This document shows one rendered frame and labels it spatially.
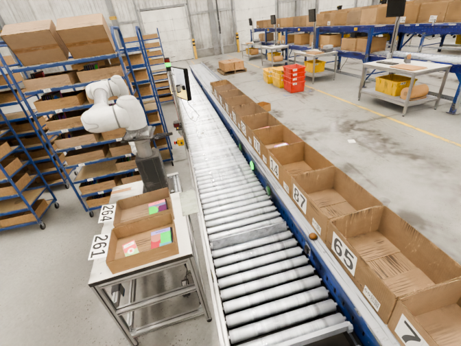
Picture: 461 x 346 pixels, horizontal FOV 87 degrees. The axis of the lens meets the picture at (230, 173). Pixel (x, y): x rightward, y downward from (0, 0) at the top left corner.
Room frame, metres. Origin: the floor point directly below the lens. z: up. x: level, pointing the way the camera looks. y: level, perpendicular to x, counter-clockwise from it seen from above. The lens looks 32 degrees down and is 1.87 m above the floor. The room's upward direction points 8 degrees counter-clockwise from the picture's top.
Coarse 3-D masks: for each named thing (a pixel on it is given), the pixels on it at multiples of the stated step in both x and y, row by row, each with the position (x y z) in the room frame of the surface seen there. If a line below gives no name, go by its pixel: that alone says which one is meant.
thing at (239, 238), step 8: (272, 224) 1.07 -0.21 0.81; (280, 224) 1.07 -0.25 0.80; (248, 232) 1.04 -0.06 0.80; (256, 232) 1.05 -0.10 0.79; (264, 232) 1.06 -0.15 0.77; (272, 232) 1.07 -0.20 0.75; (280, 232) 1.07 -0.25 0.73; (216, 240) 1.01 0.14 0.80; (224, 240) 1.02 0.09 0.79; (232, 240) 1.03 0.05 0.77; (240, 240) 1.03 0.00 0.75; (248, 240) 1.04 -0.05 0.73; (216, 248) 1.01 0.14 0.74
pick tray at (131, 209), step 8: (152, 192) 1.55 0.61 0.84; (160, 192) 1.57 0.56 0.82; (168, 192) 1.58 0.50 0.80; (120, 200) 1.50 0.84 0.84; (128, 200) 1.51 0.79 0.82; (136, 200) 1.52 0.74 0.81; (144, 200) 1.54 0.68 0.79; (152, 200) 1.55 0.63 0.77; (168, 200) 1.53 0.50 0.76; (120, 208) 1.49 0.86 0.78; (128, 208) 1.50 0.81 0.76; (136, 208) 1.49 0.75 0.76; (144, 208) 1.48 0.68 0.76; (120, 216) 1.41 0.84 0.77; (128, 216) 1.40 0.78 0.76; (136, 216) 1.39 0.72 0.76; (144, 216) 1.27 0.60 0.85; (152, 216) 1.28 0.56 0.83; (120, 224) 1.23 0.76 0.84
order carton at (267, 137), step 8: (264, 128) 1.99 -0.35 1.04; (272, 128) 2.01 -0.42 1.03; (280, 128) 2.02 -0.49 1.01; (288, 128) 1.91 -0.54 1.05; (256, 136) 1.85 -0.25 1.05; (264, 136) 1.99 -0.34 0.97; (272, 136) 2.00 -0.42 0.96; (280, 136) 2.01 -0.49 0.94; (288, 136) 1.91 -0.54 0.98; (296, 136) 1.76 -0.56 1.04; (264, 144) 1.99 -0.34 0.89; (272, 144) 1.98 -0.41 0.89; (288, 144) 1.62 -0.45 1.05; (264, 152) 1.67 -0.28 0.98
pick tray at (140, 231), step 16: (128, 224) 1.21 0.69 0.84; (144, 224) 1.23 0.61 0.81; (160, 224) 1.25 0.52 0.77; (112, 240) 1.11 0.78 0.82; (128, 240) 1.16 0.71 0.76; (144, 240) 1.14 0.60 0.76; (176, 240) 1.06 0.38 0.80; (112, 256) 1.02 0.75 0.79; (128, 256) 0.94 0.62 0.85; (144, 256) 0.96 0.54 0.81; (160, 256) 0.98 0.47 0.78; (112, 272) 0.92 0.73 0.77
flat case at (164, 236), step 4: (168, 228) 1.21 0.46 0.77; (152, 232) 1.19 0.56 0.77; (156, 232) 1.19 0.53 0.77; (160, 232) 1.18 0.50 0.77; (164, 232) 1.18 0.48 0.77; (168, 232) 1.17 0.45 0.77; (152, 236) 1.15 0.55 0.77; (156, 236) 1.15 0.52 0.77; (160, 236) 1.15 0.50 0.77; (164, 236) 1.14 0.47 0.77; (168, 236) 1.14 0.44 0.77; (172, 236) 1.13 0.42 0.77; (152, 240) 1.12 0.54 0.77; (156, 240) 1.11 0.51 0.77; (160, 240) 1.11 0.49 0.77; (164, 240) 1.10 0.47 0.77; (168, 240) 1.10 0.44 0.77; (172, 240) 1.10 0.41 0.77; (152, 244) 1.08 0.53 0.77; (156, 244) 1.08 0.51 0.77; (160, 244) 1.08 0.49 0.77; (164, 244) 1.07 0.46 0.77; (152, 248) 1.06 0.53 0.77
